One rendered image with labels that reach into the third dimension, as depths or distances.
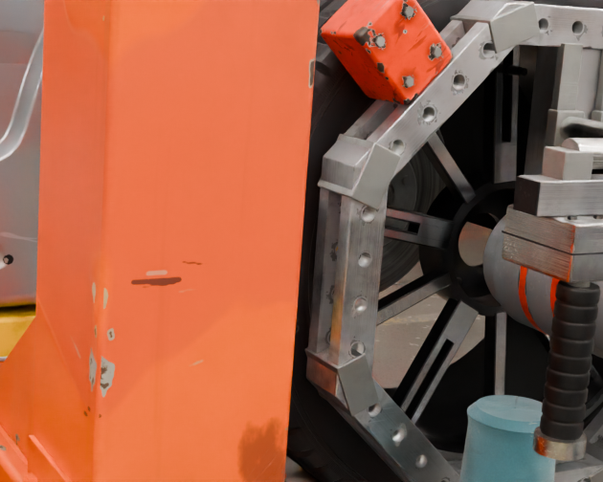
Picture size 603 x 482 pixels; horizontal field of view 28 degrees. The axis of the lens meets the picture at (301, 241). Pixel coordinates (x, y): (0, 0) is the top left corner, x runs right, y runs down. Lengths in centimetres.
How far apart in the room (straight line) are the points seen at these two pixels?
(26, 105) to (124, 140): 54
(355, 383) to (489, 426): 13
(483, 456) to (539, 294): 18
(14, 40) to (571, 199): 65
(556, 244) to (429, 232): 32
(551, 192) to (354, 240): 22
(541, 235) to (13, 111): 63
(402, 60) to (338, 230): 18
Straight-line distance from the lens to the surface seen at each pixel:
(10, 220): 137
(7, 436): 119
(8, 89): 137
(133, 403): 88
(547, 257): 101
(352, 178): 111
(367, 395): 118
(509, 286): 125
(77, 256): 90
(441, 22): 125
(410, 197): 166
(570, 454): 104
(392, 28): 111
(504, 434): 114
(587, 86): 127
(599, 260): 101
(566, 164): 101
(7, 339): 141
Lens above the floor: 112
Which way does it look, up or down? 12 degrees down
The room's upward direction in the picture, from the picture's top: 4 degrees clockwise
